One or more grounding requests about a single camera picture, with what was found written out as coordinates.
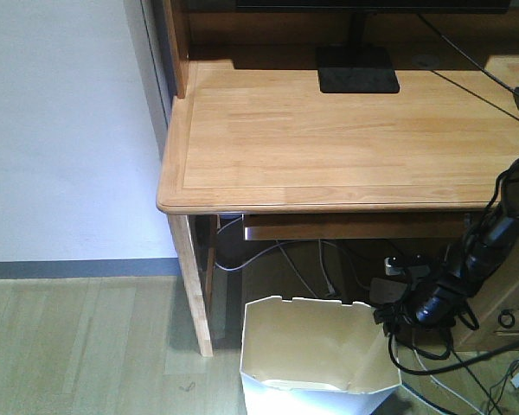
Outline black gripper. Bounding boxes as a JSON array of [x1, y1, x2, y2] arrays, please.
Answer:
[[374, 254, 478, 334]]

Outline white plastic trash bin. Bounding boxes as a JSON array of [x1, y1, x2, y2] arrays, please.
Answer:
[[240, 296, 401, 414]]

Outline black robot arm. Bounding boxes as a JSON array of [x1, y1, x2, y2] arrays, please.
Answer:
[[374, 158, 519, 334]]

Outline white power strip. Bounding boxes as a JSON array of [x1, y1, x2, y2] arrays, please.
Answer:
[[369, 278, 407, 304]]

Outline wooden drawer cabinet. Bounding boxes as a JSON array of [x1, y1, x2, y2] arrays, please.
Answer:
[[452, 241, 519, 351]]

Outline light wooden desk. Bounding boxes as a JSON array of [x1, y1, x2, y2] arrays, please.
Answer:
[[157, 1, 519, 356]]

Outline black monitor with stand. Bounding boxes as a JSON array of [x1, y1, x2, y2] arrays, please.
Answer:
[[236, 1, 510, 93]]

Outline black power cable on floor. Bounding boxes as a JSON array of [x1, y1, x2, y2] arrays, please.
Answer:
[[397, 328, 455, 361]]

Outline grey cable under desk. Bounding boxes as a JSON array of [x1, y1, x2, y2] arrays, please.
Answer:
[[214, 215, 343, 299]]

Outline black monitor cable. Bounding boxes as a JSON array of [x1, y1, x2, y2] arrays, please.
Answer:
[[417, 12, 519, 131]]

